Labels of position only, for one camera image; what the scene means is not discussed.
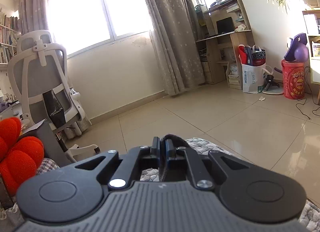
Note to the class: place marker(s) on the red printed bucket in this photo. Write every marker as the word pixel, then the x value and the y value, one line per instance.
pixel 293 79

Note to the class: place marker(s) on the red flower plush cushion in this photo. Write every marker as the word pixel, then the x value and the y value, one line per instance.
pixel 20 157

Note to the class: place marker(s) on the grey ruffle-collar t-shirt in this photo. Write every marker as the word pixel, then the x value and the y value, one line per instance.
pixel 170 167

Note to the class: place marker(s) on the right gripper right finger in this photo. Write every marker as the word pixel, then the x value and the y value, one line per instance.
pixel 248 191

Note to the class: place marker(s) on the checked grey bed quilt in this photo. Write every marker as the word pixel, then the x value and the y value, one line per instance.
pixel 12 217

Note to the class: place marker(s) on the wooden computer desk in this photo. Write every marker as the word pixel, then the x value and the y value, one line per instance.
pixel 224 27

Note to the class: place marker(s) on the white mesh office chair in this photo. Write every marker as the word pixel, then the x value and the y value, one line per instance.
pixel 39 78

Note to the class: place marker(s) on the grey star curtain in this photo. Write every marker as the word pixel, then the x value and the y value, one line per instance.
pixel 174 36

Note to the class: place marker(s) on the grey bedside cabinet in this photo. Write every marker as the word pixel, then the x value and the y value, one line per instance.
pixel 52 148

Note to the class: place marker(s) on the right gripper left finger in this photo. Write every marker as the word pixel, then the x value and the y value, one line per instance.
pixel 74 191

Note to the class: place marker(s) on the white shopping bag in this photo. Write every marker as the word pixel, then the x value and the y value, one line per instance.
pixel 254 68

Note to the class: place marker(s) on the purple toy on bucket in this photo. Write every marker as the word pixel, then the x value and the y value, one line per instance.
pixel 298 50

